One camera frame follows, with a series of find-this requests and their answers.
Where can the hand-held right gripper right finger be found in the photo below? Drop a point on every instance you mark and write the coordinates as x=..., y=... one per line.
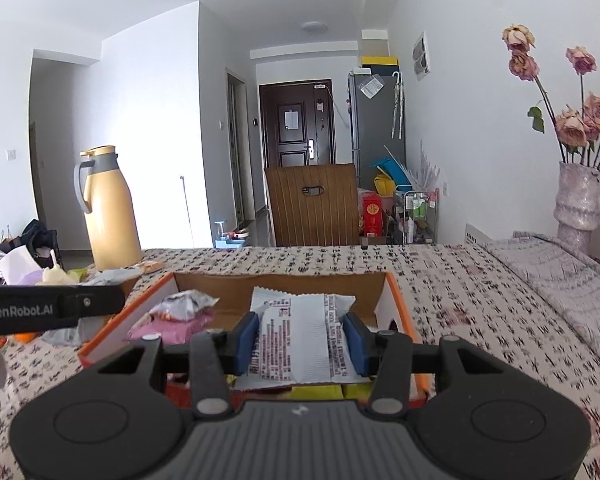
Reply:
x=356, y=345

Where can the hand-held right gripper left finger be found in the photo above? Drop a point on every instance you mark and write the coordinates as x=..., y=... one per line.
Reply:
x=245, y=344

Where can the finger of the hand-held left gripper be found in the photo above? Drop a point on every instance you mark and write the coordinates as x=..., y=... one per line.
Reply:
x=100, y=300

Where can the white red-print snack packet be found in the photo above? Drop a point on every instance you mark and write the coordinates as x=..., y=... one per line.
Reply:
x=295, y=340

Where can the orange-edged cardboard box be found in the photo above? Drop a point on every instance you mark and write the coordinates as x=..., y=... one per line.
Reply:
x=305, y=282

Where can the grey plastic packet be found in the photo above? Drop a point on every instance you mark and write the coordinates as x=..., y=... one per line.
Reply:
x=112, y=276

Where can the cream artificial flower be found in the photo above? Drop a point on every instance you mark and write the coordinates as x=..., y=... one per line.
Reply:
x=55, y=274

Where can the plain green snack packet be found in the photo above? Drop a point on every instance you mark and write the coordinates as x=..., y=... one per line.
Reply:
x=330, y=391

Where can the orange pastry packet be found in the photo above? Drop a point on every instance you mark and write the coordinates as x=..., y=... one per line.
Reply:
x=151, y=266

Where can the black bag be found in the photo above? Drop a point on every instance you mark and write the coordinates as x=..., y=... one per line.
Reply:
x=35, y=240

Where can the silver crumpled snack packet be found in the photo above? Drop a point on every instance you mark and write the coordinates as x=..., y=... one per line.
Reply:
x=185, y=304

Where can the pink snack packet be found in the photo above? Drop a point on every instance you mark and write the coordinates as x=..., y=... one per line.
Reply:
x=170, y=327

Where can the yellow thermos jug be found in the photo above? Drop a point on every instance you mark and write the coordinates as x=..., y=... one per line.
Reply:
x=112, y=220

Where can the small blue appliance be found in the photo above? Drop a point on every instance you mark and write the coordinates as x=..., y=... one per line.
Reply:
x=230, y=237

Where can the thin white pole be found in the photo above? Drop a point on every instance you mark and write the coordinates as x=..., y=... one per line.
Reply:
x=187, y=210

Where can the red gift box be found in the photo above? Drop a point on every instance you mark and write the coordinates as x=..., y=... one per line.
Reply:
x=373, y=215

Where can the brown wooden chair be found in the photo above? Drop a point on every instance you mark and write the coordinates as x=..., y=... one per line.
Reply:
x=305, y=215

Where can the metal rack cart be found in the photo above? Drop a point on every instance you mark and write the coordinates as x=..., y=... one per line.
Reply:
x=421, y=217

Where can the yellow bag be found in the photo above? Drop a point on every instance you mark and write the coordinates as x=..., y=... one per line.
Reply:
x=385, y=186

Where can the blue plastic basket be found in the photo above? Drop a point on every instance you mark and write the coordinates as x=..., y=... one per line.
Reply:
x=387, y=167

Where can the white feather decoration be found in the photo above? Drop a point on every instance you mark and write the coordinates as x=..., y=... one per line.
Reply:
x=427, y=170

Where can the white interior door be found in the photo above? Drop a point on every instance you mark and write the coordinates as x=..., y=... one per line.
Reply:
x=237, y=145

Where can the dark brown entrance door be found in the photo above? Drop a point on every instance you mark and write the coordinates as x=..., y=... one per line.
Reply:
x=275, y=145

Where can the grey patterned cloth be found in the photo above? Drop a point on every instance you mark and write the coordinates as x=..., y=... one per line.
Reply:
x=555, y=270

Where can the grey refrigerator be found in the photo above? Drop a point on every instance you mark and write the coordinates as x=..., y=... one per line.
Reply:
x=375, y=130

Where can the white paper sheet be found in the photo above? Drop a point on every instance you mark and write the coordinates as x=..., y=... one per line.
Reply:
x=291, y=119

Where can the white folded umbrella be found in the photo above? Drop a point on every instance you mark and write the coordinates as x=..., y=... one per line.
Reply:
x=397, y=105

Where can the clear document pouch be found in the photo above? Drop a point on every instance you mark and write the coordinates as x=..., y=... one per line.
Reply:
x=370, y=86

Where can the pink textured vase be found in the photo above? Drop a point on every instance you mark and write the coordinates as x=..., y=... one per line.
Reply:
x=577, y=200

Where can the yellow and black box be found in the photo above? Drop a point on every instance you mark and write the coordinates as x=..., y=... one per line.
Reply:
x=380, y=60

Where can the white cardboard box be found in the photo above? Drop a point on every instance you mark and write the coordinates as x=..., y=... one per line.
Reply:
x=375, y=42

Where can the dried pink roses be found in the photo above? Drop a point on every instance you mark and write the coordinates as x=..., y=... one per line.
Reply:
x=570, y=127

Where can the round ceiling lamp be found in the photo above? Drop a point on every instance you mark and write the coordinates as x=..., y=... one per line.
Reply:
x=314, y=26

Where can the white light switch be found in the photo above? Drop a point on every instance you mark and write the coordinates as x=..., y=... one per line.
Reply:
x=10, y=155

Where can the white wall panel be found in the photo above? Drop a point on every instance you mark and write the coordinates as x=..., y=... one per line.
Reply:
x=421, y=55

